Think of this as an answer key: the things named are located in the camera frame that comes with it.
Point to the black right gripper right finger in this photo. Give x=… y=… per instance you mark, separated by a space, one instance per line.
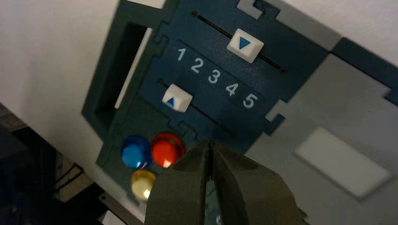
x=248 y=198

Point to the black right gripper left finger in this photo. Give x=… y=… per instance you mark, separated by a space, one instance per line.
x=180 y=198

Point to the white slider knob upward arrow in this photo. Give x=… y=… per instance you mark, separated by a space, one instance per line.
x=177 y=98

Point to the white slider knob downward arrow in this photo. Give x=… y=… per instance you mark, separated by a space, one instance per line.
x=245 y=45

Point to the yellow round push button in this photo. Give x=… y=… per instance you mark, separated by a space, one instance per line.
x=142 y=185

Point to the orange-red round push button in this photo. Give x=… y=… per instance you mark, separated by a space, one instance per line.
x=166 y=151

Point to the blue round push button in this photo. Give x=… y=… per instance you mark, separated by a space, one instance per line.
x=135 y=152

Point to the white rectangular display window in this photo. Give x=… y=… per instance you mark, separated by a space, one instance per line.
x=342 y=162

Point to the dark teal grey control box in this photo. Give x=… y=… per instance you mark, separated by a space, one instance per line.
x=311 y=93

